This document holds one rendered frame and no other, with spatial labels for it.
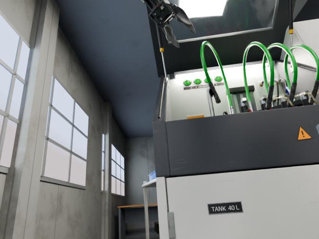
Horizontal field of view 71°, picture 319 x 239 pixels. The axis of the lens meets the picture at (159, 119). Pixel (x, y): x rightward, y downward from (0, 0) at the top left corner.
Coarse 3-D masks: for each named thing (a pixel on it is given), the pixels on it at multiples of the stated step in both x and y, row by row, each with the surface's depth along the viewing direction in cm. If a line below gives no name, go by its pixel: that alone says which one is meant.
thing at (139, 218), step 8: (120, 208) 548; (128, 208) 606; (136, 208) 606; (152, 208) 605; (120, 216) 541; (128, 216) 599; (136, 216) 598; (144, 216) 598; (152, 216) 598; (120, 224) 535; (120, 232) 528
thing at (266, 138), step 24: (192, 120) 65; (216, 120) 64; (240, 120) 63; (264, 120) 63; (288, 120) 62; (312, 120) 61; (168, 144) 64; (192, 144) 63; (216, 144) 62; (240, 144) 61; (264, 144) 60; (288, 144) 60; (312, 144) 59; (192, 168) 60; (216, 168) 60; (240, 168) 59
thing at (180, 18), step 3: (177, 15) 79; (180, 15) 80; (177, 18) 81; (180, 18) 79; (183, 18) 80; (186, 18) 80; (180, 21) 81; (183, 21) 77; (186, 21) 79; (189, 21) 80; (186, 24) 81; (189, 24) 79; (192, 24) 81; (189, 27) 81; (192, 27) 81; (192, 30) 81
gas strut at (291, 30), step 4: (288, 0) 108; (288, 4) 108; (288, 8) 109; (292, 8) 108; (292, 12) 108; (292, 16) 108; (292, 20) 108; (292, 24) 108; (292, 28) 108; (292, 32) 108; (292, 52) 109; (292, 68) 109
